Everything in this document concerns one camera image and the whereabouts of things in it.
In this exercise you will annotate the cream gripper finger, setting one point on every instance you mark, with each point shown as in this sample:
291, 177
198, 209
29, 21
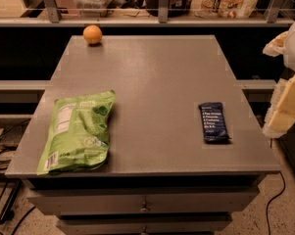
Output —
280, 116
276, 46

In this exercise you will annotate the orange fruit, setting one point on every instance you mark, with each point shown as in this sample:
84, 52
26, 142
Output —
92, 34

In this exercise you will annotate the green rice chip bag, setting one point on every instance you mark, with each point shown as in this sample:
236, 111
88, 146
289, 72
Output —
78, 136

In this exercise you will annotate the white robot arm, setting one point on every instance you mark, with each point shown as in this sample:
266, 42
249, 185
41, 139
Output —
289, 49

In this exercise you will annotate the colourful snack bag on shelf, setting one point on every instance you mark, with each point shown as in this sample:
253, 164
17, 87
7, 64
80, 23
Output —
229, 9

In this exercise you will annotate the dark blue snack bar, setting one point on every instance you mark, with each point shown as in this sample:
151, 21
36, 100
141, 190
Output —
213, 122

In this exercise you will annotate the grey drawer cabinet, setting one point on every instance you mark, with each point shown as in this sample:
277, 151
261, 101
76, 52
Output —
158, 156

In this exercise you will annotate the upper drawer knob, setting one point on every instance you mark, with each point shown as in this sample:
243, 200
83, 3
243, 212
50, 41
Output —
144, 209

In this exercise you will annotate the clear plastic container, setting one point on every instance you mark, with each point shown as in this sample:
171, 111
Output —
93, 8

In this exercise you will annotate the grey power adapter box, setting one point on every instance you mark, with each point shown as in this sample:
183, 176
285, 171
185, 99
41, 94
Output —
11, 137

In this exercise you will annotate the metal shelf rail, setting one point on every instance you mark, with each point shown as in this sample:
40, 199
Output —
127, 13

